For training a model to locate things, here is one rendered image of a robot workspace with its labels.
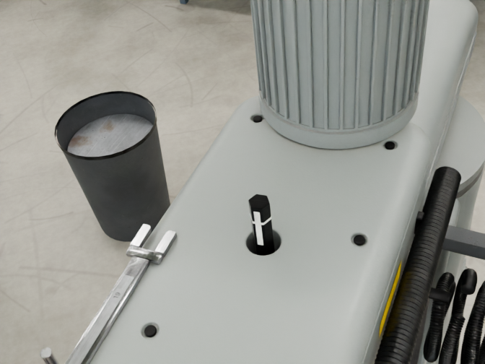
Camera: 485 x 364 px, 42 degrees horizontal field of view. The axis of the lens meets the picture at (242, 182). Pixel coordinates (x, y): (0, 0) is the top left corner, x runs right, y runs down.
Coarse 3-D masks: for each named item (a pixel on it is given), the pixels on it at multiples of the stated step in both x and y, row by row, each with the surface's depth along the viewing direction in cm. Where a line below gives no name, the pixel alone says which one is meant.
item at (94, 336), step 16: (144, 224) 68; (144, 240) 67; (128, 256) 66; (144, 256) 64; (160, 256) 64; (128, 272) 63; (144, 272) 64; (128, 288) 62; (112, 304) 61; (96, 320) 59; (112, 320) 59; (96, 336) 58; (80, 352) 57
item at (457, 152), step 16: (464, 112) 127; (448, 128) 124; (464, 128) 123; (480, 128) 123; (448, 144) 120; (464, 144) 120; (480, 144) 120; (448, 160) 117; (464, 160) 117; (480, 160) 117; (464, 176) 114; (480, 176) 119; (464, 192) 116; (464, 208) 119; (464, 224) 121; (448, 256) 116; (464, 256) 157; (448, 320) 142; (416, 352) 134
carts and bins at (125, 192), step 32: (96, 96) 305; (128, 96) 305; (64, 128) 297; (96, 128) 306; (128, 128) 303; (96, 160) 274; (128, 160) 279; (160, 160) 302; (96, 192) 292; (128, 192) 292; (160, 192) 309; (128, 224) 308
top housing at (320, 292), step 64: (256, 128) 78; (192, 192) 71; (256, 192) 70; (320, 192) 69; (384, 192) 68; (192, 256) 65; (256, 256) 64; (320, 256) 63; (384, 256) 63; (128, 320) 60; (192, 320) 59; (256, 320) 59; (320, 320) 58; (384, 320) 67
